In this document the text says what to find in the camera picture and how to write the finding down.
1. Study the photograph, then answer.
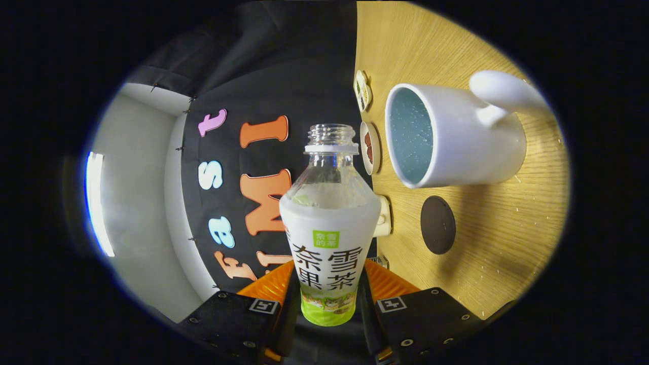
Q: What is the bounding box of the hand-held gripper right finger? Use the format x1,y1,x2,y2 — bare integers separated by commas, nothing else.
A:
357,259,485,364

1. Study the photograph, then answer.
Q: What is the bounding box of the dark round coaster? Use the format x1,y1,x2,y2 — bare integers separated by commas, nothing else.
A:
420,196,456,255

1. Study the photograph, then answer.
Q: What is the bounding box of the white divided spice dish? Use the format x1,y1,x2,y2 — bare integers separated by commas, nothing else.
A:
353,70,373,113

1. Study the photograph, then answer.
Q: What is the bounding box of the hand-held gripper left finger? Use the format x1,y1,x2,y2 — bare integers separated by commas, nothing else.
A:
177,260,301,364

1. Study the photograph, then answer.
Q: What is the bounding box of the large ceiling light panel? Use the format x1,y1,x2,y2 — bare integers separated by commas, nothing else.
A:
85,151,115,258

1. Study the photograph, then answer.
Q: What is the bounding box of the round white plate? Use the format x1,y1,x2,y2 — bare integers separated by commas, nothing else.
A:
360,121,382,176

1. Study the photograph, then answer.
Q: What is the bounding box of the clear juice bottle white label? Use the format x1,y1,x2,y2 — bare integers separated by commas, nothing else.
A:
279,124,382,327

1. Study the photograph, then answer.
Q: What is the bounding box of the wooden table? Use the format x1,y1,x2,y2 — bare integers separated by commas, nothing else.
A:
353,1,571,320

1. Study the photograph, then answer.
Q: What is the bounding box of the black backdrop cloth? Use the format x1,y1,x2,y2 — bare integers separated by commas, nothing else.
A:
137,1,378,295

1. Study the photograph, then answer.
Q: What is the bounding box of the white utensil container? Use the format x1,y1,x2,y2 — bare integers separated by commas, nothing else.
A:
373,195,392,238

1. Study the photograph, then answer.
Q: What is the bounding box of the white cup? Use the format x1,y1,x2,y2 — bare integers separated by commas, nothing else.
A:
384,70,551,189

